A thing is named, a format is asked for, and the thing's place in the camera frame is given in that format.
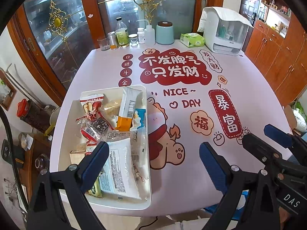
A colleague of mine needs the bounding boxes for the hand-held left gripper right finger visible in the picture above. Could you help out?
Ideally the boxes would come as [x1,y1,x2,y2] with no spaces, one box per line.
[199,142,281,230]

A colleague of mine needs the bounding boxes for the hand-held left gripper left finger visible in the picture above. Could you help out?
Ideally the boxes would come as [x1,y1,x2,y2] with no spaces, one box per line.
[26,141,110,230]

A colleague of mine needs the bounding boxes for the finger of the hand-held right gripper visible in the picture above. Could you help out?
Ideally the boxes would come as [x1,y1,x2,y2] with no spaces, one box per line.
[242,133,288,173]
[263,124,307,154]

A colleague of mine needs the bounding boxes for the beige wafer packet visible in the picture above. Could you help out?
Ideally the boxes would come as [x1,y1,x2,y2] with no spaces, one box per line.
[69,144,91,171]

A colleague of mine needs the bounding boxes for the green label snack packet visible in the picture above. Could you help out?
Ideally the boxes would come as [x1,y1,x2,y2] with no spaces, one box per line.
[87,176,102,197]

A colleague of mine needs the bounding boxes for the large pale blue packet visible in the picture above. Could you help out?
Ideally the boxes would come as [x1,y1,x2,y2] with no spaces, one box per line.
[99,138,142,201]

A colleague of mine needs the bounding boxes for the small red packet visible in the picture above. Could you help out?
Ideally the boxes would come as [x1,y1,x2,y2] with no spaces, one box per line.
[80,127,99,142]

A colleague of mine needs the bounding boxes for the clear packet of dark snack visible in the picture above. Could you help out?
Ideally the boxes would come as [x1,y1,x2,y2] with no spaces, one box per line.
[90,118,113,136]

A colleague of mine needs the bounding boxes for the white plastic tray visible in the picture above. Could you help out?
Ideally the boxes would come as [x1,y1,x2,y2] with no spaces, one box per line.
[57,85,152,211]

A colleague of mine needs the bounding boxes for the clear packet with text label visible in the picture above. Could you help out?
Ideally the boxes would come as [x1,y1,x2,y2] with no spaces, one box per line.
[107,127,150,185]

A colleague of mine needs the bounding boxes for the red brown clear wrapper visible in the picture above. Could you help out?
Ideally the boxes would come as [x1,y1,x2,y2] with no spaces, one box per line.
[76,115,92,125]

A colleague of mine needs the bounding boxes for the clear packet of yellow puffs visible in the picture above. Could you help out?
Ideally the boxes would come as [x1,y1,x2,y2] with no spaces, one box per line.
[102,98,123,121]

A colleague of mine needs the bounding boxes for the red and white snack packet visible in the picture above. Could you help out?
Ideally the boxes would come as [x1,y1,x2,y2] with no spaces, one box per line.
[80,94,106,122]

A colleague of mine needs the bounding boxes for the small blue white packet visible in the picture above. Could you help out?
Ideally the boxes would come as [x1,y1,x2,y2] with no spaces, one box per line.
[131,108,146,130]

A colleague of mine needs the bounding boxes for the orange and white bar packet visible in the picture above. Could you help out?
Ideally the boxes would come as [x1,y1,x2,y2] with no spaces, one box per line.
[115,86,143,132]

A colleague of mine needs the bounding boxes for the cardboard box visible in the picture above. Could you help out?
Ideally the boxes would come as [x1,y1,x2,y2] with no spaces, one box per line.
[283,105,307,137]

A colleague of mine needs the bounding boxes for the white plastic bag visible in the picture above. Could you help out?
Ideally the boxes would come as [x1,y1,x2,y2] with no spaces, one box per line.
[294,101,307,132]

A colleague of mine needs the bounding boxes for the printed pink tablecloth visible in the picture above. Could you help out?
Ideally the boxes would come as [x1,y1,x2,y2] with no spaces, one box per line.
[49,39,294,212]

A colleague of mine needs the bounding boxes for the pale yellow pitcher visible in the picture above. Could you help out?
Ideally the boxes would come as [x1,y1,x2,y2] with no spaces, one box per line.
[44,107,63,137]

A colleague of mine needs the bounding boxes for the wooden cabinet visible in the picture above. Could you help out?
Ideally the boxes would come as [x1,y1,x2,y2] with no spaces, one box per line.
[245,19,307,106]

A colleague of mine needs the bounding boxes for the jar with red lid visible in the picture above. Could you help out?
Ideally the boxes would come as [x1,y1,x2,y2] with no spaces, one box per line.
[16,98,52,135]

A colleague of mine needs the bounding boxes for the white countertop appliance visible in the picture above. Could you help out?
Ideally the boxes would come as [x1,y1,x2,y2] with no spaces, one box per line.
[198,7,254,54]

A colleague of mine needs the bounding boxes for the green tissue pack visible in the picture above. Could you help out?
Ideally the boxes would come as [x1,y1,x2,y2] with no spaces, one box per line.
[180,33,206,48]

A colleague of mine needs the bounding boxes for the drinking glass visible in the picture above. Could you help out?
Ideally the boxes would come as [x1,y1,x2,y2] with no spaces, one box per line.
[97,36,111,51]

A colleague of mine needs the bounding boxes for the brown entry door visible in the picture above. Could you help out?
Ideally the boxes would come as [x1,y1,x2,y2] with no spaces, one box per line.
[240,0,261,51]

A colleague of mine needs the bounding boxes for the wooden shelf unit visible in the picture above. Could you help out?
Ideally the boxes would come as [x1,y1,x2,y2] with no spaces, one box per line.
[258,0,295,39]

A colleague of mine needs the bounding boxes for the small metal tin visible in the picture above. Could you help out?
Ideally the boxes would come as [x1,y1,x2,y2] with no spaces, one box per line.
[107,32,118,51]

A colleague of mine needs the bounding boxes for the white towel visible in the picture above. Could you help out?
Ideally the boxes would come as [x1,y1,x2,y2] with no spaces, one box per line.
[198,7,254,33]

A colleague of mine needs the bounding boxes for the small glass jar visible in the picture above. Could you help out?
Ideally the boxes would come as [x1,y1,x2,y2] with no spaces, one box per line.
[128,34,139,47]

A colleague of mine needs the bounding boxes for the wood framed glass door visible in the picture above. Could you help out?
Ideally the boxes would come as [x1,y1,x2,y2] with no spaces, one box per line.
[14,0,96,94]
[93,0,199,44]

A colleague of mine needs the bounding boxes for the glass bottle with green label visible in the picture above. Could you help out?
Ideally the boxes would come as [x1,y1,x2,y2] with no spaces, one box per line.
[116,17,130,48]

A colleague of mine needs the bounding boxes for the white pill bottle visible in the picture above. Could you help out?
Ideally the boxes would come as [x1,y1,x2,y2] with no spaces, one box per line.
[137,28,146,44]

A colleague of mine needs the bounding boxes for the teal canister with brown lid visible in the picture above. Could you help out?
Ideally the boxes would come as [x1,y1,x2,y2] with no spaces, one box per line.
[156,21,175,45]

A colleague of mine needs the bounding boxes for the white squeeze bottle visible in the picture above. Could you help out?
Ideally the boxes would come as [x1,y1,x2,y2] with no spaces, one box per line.
[137,19,156,46]

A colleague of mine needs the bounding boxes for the black cable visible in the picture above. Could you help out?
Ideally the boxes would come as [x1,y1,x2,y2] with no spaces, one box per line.
[0,105,29,211]

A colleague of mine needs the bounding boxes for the wooden picture frame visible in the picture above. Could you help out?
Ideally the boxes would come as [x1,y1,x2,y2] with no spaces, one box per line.
[0,71,18,111]

